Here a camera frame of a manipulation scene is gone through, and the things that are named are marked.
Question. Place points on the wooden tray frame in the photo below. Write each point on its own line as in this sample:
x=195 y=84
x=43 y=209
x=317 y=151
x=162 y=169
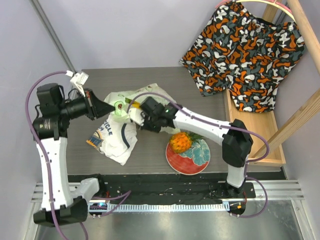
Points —
x=272 y=154

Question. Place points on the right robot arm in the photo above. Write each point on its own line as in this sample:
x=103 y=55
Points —
x=236 y=144

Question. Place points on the camouflage patterned shorts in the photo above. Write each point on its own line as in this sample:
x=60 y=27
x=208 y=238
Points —
x=245 y=55

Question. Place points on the light green plastic bag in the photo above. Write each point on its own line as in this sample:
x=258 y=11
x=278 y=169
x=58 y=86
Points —
x=121 y=100

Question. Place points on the red and teal plate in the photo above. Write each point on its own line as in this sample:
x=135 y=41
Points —
x=191 y=162

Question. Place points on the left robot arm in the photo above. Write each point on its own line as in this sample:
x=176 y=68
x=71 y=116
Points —
x=59 y=204

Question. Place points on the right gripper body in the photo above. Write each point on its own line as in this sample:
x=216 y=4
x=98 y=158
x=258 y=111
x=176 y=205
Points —
x=146 y=115

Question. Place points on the orange fake pineapple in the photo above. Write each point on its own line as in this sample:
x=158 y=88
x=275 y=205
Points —
x=182 y=141

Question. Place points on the perforated metal rail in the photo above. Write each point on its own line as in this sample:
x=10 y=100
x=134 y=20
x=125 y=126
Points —
x=100 y=207

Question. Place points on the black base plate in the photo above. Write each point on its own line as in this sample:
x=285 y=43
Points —
x=168 y=189

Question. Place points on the white printed t-shirt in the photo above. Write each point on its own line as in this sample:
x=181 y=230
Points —
x=116 y=140

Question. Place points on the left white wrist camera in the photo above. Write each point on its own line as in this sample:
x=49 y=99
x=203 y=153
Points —
x=78 y=80

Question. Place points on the wooden hoop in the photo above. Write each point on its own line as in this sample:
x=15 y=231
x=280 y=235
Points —
x=272 y=6

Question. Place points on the fake mango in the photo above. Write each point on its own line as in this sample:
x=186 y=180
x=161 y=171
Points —
x=134 y=104

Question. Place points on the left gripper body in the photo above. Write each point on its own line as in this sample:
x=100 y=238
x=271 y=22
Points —
x=80 y=106

